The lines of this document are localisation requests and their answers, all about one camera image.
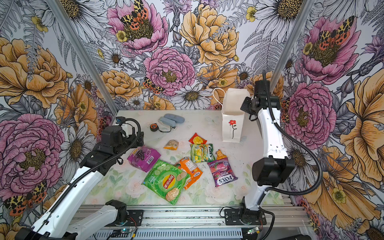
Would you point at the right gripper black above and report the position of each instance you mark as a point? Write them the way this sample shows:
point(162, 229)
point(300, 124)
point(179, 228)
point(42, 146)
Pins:
point(244, 106)

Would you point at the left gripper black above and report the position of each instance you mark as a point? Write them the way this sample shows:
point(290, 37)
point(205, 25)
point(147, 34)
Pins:
point(140, 141)

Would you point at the white paper bag red flower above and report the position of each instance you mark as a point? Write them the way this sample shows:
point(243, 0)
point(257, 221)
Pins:
point(232, 115)

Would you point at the purple snack packet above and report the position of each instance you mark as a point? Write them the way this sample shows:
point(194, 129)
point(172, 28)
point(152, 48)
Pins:
point(144, 158)

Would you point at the green Lays chips bag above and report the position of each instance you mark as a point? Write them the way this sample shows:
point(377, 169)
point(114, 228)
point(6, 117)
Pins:
point(166, 180)

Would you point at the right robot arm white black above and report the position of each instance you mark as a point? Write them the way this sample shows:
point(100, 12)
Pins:
point(275, 166)

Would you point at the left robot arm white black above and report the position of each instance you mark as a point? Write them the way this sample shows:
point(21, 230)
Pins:
point(55, 223)

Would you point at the green yellow candy bag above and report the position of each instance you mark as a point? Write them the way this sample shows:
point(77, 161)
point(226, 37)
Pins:
point(202, 153)

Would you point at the purple Fox's candy bag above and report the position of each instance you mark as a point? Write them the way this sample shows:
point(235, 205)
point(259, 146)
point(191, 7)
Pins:
point(222, 172)

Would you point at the black orange tape roll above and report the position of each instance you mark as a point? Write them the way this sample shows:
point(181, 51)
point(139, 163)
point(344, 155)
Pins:
point(154, 127)

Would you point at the small tan snack packet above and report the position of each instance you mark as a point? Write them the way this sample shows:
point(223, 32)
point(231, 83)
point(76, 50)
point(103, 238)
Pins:
point(172, 145)

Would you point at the blue grey case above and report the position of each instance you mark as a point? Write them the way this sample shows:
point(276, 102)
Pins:
point(175, 118)
point(167, 122)

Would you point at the small orange snack packet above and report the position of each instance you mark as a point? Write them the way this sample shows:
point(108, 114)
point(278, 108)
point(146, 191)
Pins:
point(220, 155)

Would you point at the red yellow snack packet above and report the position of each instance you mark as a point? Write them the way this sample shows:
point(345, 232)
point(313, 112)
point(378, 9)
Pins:
point(197, 140)

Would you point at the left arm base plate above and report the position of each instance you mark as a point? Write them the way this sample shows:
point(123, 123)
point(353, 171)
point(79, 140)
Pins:
point(128, 218)

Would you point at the aluminium rail frame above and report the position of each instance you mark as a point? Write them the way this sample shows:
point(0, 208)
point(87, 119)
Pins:
point(208, 223)

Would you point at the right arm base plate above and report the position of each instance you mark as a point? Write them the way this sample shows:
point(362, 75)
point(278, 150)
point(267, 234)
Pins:
point(241, 217)

